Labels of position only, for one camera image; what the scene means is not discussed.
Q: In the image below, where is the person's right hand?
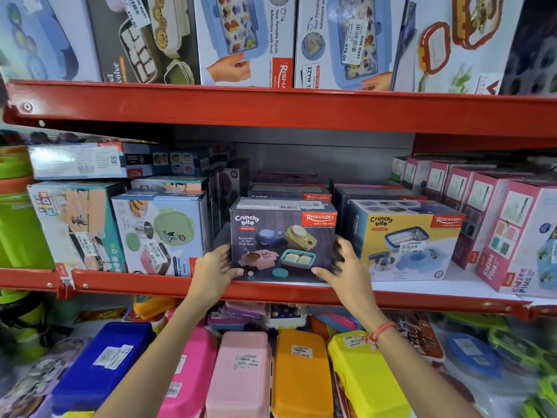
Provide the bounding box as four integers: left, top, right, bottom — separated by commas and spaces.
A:
311, 236, 384, 334

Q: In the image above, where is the person's left hand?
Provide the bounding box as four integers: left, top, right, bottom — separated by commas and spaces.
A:
187, 244, 245, 308

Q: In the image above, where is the dark grey lunch box carton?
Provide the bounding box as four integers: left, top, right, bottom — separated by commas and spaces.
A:
229, 197, 338, 284

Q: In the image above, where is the person's right forearm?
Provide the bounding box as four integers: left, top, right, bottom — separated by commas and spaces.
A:
370, 323, 482, 418

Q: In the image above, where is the person's left forearm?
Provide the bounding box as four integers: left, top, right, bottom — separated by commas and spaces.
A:
93, 296, 218, 418

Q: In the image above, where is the purple plastic lunch box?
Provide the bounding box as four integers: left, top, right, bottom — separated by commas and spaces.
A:
207, 300, 267, 332

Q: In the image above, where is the red-edged metal shelf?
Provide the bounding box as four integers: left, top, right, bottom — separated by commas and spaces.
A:
0, 262, 557, 322

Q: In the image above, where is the white dotted lunch box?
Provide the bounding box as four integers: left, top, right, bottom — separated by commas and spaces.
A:
265, 303, 308, 331

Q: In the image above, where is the light blue carton green box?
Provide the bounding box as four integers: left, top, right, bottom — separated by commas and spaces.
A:
111, 191, 210, 277

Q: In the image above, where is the yellow-orange plastic container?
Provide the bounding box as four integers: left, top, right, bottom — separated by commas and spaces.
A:
132, 295, 177, 321

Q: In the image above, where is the yellow lunch box carton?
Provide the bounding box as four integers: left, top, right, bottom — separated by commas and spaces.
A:
348, 199, 466, 282

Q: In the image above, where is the stack of dark cartons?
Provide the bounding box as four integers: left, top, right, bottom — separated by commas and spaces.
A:
247, 170, 333, 203

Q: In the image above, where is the dark navy carton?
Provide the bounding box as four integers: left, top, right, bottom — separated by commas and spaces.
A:
330, 182, 428, 258

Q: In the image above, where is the orange plastic lunch box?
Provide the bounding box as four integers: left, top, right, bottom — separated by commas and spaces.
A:
272, 329, 335, 418

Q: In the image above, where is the light pink plastic lunch box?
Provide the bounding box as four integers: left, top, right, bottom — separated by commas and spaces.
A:
205, 331, 272, 418

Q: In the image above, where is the thin teal carton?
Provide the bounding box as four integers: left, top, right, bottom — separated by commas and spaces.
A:
130, 176, 210, 196

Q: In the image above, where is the magenta plastic lunch box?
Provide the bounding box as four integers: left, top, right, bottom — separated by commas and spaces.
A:
157, 325, 218, 418

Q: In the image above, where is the yellow plastic lunch box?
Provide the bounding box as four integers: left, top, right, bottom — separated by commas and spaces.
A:
327, 330, 412, 418

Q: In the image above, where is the red printed pencil box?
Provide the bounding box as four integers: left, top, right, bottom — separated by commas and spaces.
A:
391, 311, 446, 364

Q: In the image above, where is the row of small dark cartons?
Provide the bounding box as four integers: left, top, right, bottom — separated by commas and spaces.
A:
151, 145, 238, 175

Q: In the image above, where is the blue plastic lunch box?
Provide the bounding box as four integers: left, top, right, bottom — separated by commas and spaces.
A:
51, 321, 156, 415

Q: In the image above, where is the teal kids lunch box carton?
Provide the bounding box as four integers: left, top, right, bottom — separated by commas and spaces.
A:
27, 181, 128, 275

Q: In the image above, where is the blue-lid clear container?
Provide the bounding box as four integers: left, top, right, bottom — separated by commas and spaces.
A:
443, 332, 504, 380

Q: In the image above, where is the red metal shelf beam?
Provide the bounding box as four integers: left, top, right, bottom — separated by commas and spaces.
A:
3, 79, 557, 154

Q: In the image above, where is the row of pink white cartons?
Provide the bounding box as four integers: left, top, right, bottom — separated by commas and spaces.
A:
390, 155, 557, 299

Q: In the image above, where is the flat white barcode carton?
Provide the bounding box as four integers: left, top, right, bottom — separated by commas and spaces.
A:
28, 142, 154, 181

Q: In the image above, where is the green-lid clear container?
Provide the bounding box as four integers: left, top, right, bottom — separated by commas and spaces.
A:
487, 312, 557, 376

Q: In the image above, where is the green plastic bottle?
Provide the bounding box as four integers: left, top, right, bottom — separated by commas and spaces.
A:
0, 145, 56, 271

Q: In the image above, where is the cartoon printed pencil box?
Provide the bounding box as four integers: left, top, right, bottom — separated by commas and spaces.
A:
0, 337, 89, 418

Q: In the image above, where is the white puzzle lunch box carton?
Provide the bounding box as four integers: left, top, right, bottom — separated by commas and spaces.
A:
193, 0, 297, 89
294, 0, 409, 92

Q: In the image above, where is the dark steel lunch box carton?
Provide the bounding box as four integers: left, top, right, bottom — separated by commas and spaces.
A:
84, 0, 202, 86

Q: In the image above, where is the white carton with red-rimmed boxes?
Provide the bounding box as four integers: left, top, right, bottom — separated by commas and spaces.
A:
391, 0, 528, 96

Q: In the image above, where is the dark blue carton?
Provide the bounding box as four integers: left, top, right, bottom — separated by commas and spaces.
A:
499, 0, 557, 98

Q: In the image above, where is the blue lunch box carton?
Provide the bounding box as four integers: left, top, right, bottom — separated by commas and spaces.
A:
0, 0, 103, 83

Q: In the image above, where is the red thread bracelet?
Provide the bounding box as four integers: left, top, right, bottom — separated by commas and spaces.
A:
365, 320, 398, 349

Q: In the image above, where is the green water bottle black strap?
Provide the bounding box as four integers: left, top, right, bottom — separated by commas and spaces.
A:
0, 288, 48, 363

